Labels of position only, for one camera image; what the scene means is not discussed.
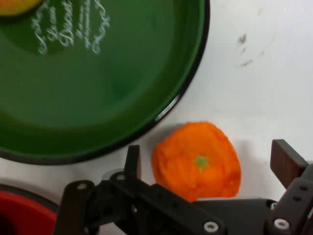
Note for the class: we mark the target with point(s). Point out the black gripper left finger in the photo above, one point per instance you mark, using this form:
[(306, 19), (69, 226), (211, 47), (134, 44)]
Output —
[(156, 200)]

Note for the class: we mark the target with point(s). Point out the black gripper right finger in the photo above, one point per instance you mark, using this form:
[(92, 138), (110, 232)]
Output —
[(284, 161)]

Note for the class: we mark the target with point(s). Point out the green plate with white lettering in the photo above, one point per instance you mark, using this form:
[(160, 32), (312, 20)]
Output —
[(97, 93)]

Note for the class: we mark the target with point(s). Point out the yellow red toy fruit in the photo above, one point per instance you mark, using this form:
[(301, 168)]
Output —
[(17, 6)]

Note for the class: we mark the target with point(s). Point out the orange toy fruit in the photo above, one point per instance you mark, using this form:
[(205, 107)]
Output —
[(195, 161)]

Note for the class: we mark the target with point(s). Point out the red plate with dark rim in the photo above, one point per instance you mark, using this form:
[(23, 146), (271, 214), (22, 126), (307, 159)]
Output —
[(24, 215)]

